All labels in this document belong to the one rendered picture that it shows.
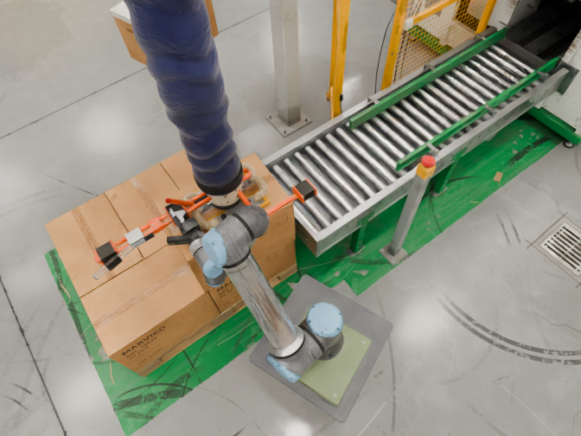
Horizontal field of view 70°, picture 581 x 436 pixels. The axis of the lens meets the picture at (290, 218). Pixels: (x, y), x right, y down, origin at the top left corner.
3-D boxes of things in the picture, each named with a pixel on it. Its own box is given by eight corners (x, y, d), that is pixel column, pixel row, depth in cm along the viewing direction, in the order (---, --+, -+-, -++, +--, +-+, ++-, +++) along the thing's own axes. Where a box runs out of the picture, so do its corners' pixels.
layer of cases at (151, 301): (220, 169, 324) (210, 134, 290) (296, 262, 280) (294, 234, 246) (75, 253, 290) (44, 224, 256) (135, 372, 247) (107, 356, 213)
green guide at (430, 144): (551, 65, 311) (557, 55, 303) (563, 73, 306) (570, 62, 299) (394, 169, 266) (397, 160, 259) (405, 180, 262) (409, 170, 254)
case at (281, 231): (261, 193, 262) (254, 151, 228) (296, 239, 244) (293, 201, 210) (175, 239, 247) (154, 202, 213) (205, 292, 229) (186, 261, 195)
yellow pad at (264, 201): (259, 190, 214) (258, 184, 210) (271, 203, 209) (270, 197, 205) (202, 224, 205) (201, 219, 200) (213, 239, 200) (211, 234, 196)
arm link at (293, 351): (327, 361, 168) (247, 216, 131) (297, 394, 161) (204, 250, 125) (303, 344, 180) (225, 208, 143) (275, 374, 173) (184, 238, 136)
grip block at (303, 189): (306, 183, 202) (306, 177, 198) (316, 195, 198) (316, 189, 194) (292, 192, 200) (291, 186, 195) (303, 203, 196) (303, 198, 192)
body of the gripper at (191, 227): (195, 223, 194) (208, 241, 189) (180, 233, 192) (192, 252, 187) (192, 214, 188) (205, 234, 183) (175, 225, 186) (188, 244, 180)
